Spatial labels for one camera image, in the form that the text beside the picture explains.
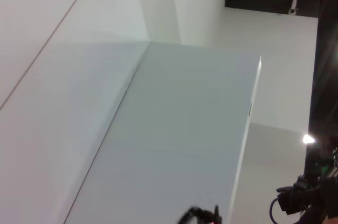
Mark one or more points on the black video camera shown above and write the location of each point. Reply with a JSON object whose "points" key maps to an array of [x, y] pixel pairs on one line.
{"points": [[295, 197]]}

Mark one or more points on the bright round lamp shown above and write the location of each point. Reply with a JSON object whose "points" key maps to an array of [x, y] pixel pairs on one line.
{"points": [[308, 139]]}

